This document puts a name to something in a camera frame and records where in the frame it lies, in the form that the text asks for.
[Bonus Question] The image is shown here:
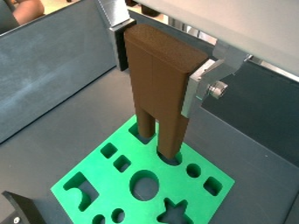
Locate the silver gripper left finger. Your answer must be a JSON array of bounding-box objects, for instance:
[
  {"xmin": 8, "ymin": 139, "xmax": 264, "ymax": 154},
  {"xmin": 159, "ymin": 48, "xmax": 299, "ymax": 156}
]
[{"xmin": 97, "ymin": 0, "xmax": 136, "ymax": 71}]

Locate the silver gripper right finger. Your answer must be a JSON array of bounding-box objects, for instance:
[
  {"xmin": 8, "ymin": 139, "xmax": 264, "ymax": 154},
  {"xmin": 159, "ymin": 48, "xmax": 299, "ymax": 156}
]
[{"xmin": 181, "ymin": 40, "xmax": 248, "ymax": 117}]

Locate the grey enclosure panel left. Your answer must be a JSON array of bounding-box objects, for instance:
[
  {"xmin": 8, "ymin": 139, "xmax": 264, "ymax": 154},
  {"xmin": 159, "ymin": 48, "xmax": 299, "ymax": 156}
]
[{"xmin": 0, "ymin": 0, "xmax": 116, "ymax": 143}]

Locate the green shape-sorter board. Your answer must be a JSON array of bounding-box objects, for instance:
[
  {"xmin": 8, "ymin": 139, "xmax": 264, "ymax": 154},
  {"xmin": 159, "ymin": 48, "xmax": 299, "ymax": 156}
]
[{"xmin": 51, "ymin": 117, "xmax": 235, "ymax": 224}]

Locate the black bracket at corner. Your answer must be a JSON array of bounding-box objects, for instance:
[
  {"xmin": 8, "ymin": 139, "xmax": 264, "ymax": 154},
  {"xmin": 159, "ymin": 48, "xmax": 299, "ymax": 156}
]
[{"xmin": 3, "ymin": 191, "xmax": 45, "ymax": 224}]

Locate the brown square-circle peg object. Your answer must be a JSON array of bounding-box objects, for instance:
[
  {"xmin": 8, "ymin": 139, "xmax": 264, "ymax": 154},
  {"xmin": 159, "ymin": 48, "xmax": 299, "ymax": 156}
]
[{"xmin": 124, "ymin": 24, "xmax": 208, "ymax": 158}]

